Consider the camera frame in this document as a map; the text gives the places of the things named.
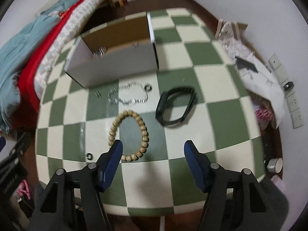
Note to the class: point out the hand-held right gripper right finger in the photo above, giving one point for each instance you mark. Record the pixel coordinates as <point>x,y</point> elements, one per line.
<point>195,166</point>

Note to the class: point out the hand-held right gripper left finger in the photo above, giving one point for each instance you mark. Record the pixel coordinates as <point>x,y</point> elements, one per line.
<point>112,164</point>

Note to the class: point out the cardboard box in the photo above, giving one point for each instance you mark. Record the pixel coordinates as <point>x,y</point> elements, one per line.
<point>113,65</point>

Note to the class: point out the pink cloth item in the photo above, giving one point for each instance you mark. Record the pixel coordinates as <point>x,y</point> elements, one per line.
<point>24,190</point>

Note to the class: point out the black wristband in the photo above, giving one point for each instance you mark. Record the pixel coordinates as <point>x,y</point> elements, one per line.
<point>160,108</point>

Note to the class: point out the small silver earring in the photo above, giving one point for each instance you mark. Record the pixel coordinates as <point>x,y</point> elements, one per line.
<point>97,93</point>

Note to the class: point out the white cup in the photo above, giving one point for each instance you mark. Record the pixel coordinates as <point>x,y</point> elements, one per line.
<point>275,164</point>

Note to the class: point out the green checkered tablecloth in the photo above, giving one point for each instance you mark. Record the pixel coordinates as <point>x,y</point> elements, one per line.
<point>211,86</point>

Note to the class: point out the red white patterned bag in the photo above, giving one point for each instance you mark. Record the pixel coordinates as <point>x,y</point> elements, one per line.
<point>263,114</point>

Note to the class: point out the red blanket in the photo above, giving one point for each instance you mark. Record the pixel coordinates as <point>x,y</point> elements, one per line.
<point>28,74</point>

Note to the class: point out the black flat item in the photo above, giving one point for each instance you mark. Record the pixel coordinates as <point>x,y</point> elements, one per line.
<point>245,63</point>

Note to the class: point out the black plug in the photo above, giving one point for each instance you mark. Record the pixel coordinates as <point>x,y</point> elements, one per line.
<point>288,86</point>

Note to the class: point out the white checked quilt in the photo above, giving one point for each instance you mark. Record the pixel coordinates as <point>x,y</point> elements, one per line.
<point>79,14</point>

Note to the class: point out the white wall socket strip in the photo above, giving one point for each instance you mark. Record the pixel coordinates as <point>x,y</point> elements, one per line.
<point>296,104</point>

